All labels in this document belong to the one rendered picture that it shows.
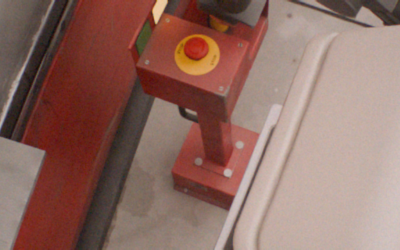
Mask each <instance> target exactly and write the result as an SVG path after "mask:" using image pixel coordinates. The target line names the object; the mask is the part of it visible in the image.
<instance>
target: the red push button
mask: <svg viewBox="0 0 400 250"><path fill-rule="evenodd" d="M208 52H209V45H208V43H207V42H206V41H205V40H204V39H203V38H201V37H191V38H190V39H189V40H187V42H186V43H185V45H184V53H185V55H186V56H187V57H188V58H190V59H192V60H201V59H202V58H204V57H205V56H207V54H208Z"/></svg>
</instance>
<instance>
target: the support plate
mask: <svg viewBox="0 0 400 250"><path fill-rule="evenodd" d="M46 155H47V153H46V151H44V150H41V149H38V148H35V147H31V146H28V145H25V144H21V143H18V142H14V141H12V140H7V138H4V137H0V250H13V246H14V243H15V241H16V239H17V234H18V232H19V230H20V227H21V225H22V220H23V218H24V215H25V213H26V210H27V206H28V203H29V201H30V199H31V196H32V194H33V191H34V190H33V189H34V187H35V184H36V183H37V180H38V177H39V175H40V172H41V169H42V166H43V164H44V162H45V158H46Z"/></svg>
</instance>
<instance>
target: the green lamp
mask: <svg viewBox="0 0 400 250"><path fill-rule="evenodd" d="M150 35H151V28H150V25H149V20H147V22H146V24H145V26H144V28H143V30H142V32H141V35H140V36H139V38H138V40H137V42H136V45H137V49H138V52H139V55H141V53H142V51H144V48H145V47H146V45H147V42H148V39H149V37H150Z"/></svg>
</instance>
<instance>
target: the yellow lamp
mask: <svg viewBox="0 0 400 250"><path fill-rule="evenodd" d="M166 5H167V0H158V1H157V3H156V5H155V7H154V9H153V15H154V18H155V21H156V24H157V22H158V20H159V18H160V15H161V13H162V11H163V9H164V8H165V6H166Z"/></svg>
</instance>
